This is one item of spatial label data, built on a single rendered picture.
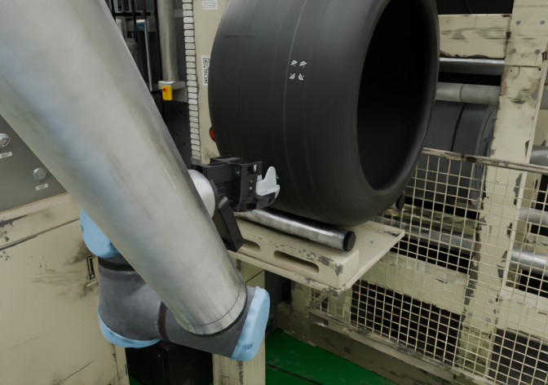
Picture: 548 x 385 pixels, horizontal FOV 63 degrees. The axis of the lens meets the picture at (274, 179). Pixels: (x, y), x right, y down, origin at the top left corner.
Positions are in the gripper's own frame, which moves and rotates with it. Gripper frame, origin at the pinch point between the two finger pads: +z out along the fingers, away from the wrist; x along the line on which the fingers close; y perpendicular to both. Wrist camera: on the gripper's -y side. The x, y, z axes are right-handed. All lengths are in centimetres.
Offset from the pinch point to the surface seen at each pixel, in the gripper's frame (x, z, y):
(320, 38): -8.5, -2.2, 27.5
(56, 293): 59, -12, -39
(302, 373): 30, 72, -95
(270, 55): -0.1, -4.0, 24.5
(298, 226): 2.0, 13.2, -10.7
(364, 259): -8.5, 27.3, -19.5
